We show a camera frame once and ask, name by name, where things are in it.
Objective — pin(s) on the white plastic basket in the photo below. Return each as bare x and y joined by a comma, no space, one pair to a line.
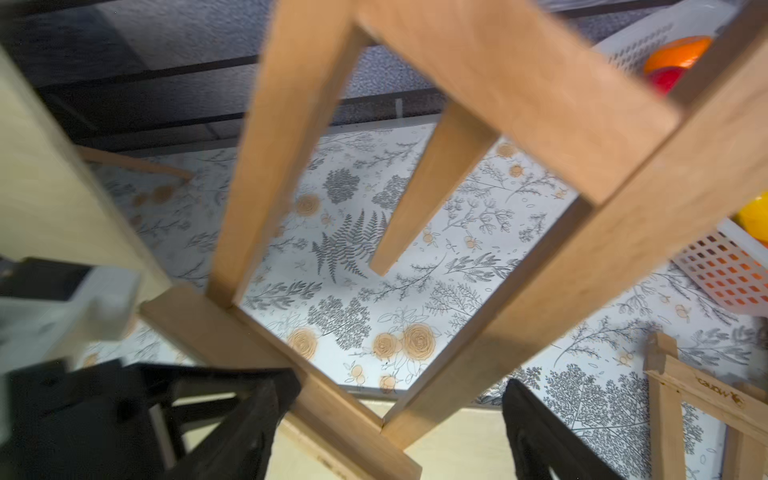
727,263

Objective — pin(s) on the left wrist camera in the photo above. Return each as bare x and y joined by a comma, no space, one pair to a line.
52,309

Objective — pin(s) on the plywood board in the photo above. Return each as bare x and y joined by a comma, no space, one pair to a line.
52,206
471,444

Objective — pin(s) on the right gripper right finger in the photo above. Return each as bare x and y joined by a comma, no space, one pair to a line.
542,446

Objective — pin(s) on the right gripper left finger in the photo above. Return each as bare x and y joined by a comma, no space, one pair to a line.
240,447

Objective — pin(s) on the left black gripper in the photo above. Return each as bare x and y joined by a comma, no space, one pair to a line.
113,421

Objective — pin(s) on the floral table mat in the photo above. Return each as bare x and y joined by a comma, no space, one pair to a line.
377,333

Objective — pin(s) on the orange fruit top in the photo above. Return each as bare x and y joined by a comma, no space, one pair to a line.
681,53

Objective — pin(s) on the yellow lemon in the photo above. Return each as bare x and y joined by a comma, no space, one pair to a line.
753,218

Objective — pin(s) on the red apple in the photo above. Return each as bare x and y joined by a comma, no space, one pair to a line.
664,79

